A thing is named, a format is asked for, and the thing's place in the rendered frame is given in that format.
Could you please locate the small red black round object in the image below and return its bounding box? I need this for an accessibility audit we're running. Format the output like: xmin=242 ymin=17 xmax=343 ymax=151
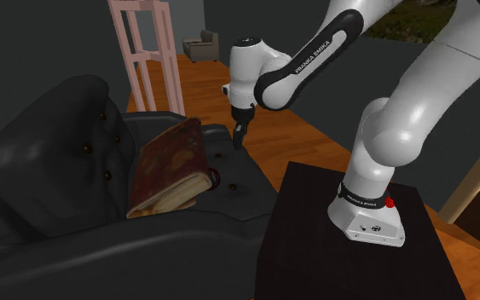
xmin=206 ymin=167 xmax=223 ymax=192

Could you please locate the grey armchair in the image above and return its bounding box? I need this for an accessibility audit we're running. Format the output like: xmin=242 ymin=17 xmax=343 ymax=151
xmin=182 ymin=29 xmax=220 ymax=64

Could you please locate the worn brown leather book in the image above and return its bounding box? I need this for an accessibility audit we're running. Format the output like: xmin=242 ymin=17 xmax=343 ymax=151
xmin=125 ymin=117 xmax=214 ymax=220

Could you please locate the black robot stand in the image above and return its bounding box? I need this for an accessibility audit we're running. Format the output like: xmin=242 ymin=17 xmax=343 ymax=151
xmin=254 ymin=160 xmax=468 ymax=300

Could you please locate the dark grey tufted sofa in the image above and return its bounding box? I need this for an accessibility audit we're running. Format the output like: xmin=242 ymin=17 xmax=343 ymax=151
xmin=0 ymin=74 xmax=280 ymax=300

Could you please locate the pink open shelf frame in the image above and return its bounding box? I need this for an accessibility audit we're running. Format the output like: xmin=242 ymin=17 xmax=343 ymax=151
xmin=107 ymin=0 xmax=187 ymax=118

